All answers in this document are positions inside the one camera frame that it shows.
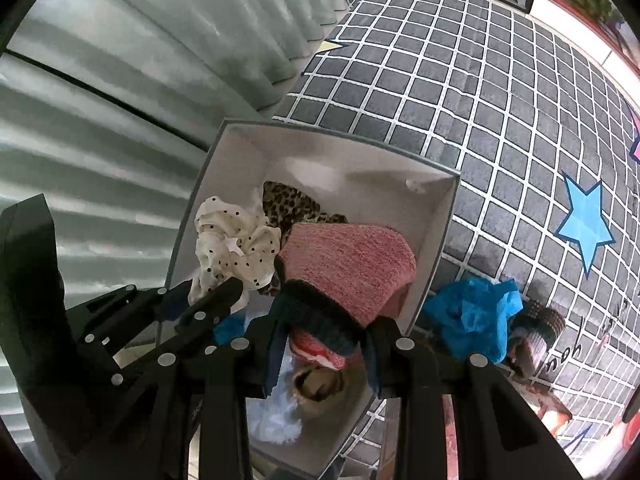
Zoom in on small blue cloth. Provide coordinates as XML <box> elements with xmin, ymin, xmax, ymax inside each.
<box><xmin>214</xmin><ymin>312</ymin><xmax>248</xmax><ymax>344</ymax></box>

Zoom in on bright blue cloth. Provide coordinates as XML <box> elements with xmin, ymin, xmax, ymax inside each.
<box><xmin>424</xmin><ymin>277</ymin><xmax>524</xmax><ymax>365</ymax></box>

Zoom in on grey striped knit sock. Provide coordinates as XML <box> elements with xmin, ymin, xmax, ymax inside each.
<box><xmin>505</xmin><ymin>299</ymin><xmax>567</xmax><ymax>379</ymax></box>

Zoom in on white polka dot scrunchie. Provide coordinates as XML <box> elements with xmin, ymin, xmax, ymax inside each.
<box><xmin>187</xmin><ymin>196</ymin><xmax>282</xmax><ymax>307</ymax></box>

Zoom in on red white striped sock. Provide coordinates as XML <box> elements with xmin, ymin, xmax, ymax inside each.
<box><xmin>290</xmin><ymin>329</ymin><xmax>347</xmax><ymax>372</ymax></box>

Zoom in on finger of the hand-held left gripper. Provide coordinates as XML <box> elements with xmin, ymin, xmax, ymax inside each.
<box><xmin>107</xmin><ymin>277</ymin><xmax>244</xmax><ymax>391</ymax></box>
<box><xmin>75</xmin><ymin>282</ymin><xmax>192</xmax><ymax>356</ymax></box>

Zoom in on light blue fluffy sock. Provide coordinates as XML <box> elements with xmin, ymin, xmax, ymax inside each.
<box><xmin>248</xmin><ymin>392</ymin><xmax>303</xmax><ymax>447</ymax></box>

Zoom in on grey storage box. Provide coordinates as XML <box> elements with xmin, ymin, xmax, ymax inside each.
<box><xmin>155</xmin><ymin>119</ymin><xmax>462</xmax><ymax>478</ymax></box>

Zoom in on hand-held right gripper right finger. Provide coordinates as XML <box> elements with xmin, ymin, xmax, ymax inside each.
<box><xmin>359</xmin><ymin>316</ymin><xmax>583</xmax><ymax>480</ymax></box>

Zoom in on fox print sock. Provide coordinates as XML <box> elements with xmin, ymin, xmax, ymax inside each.
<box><xmin>537</xmin><ymin>390</ymin><xmax>574</xmax><ymax>435</ymax></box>

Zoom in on leopard print cloth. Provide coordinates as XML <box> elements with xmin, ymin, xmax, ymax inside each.
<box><xmin>257</xmin><ymin>181</ymin><xmax>348</xmax><ymax>297</ymax></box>

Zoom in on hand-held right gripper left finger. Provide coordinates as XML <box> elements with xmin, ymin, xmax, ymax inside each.
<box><xmin>62</xmin><ymin>317</ymin><xmax>291</xmax><ymax>480</ymax></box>

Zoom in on grey checked star rug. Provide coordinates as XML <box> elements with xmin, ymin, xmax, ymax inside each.
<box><xmin>272</xmin><ymin>0</ymin><xmax>640</xmax><ymax>476</ymax></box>

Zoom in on pink knit sock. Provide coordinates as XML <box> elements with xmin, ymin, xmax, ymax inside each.
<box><xmin>272</xmin><ymin>222</ymin><xmax>417</xmax><ymax>357</ymax></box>

